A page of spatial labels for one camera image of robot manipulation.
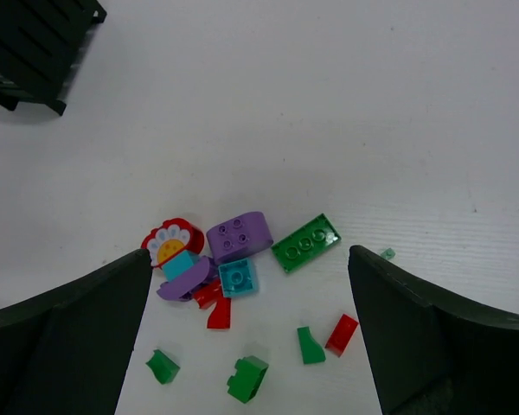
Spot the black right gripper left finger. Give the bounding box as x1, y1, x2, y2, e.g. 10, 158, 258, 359
0, 249, 152, 414

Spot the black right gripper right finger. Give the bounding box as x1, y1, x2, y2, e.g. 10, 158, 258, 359
348, 245, 519, 414

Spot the purple curved lego brick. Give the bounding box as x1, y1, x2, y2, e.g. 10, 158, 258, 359
157, 256, 218, 301

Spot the red flower lego brick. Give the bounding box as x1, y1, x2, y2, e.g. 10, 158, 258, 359
141, 218, 205, 268

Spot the purple round lego brick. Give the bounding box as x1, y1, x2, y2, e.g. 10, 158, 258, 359
206, 211, 273, 265

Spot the red small lego brick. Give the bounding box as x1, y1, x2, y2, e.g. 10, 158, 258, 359
324, 314, 359, 357

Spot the green small lego left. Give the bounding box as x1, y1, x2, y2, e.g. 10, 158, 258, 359
146, 349, 180, 385

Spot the tiny green lego stud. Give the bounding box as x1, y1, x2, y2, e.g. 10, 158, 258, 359
381, 248, 395, 260

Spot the green slope lego piece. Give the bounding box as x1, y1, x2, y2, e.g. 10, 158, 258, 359
297, 326, 326, 365

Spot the red arch lego piece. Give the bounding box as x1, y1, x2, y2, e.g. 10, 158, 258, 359
193, 278, 222, 310

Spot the red slope lego piece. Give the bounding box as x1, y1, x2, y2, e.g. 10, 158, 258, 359
207, 297, 231, 330

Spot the green flat lego plate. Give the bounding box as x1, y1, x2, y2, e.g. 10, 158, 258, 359
271, 214, 342, 274

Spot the green stepped lego brick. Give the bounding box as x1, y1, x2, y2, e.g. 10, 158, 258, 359
227, 355, 269, 404

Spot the teal square lego brick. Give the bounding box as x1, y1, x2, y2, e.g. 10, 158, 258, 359
218, 258, 259, 298

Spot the black slatted container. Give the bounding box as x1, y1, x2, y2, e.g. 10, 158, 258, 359
0, 0, 107, 116

